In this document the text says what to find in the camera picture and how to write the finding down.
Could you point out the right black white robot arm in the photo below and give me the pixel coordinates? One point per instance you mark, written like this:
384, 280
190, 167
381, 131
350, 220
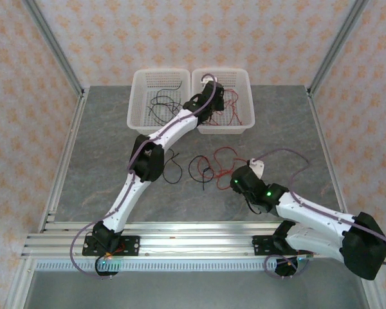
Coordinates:
315, 215

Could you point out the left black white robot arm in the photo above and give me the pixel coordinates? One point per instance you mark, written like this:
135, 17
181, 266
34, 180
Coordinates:
128, 199

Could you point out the white plastic mesh basket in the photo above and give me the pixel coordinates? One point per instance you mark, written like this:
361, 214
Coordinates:
244, 80
141, 96

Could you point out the grey metal sheet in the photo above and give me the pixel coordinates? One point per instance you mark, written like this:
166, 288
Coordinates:
196, 289

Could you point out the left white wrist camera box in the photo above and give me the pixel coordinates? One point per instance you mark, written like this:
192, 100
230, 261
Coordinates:
208, 78

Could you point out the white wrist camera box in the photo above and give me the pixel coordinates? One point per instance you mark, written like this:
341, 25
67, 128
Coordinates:
208, 78
258, 167

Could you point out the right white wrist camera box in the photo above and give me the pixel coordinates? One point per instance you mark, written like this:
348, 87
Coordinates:
258, 167

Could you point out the aluminium cross rail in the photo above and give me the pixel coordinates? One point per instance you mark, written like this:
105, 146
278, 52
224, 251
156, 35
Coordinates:
196, 244

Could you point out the aluminium table side rail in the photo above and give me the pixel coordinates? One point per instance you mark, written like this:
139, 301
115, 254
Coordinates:
316, 112
74, 128

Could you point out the aluminium frame post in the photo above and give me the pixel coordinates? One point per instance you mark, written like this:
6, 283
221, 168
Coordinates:
338, 42
52, 42

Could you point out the aluminium frame leg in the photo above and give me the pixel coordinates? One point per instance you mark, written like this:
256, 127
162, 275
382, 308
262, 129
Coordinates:
19, 286
370, 289

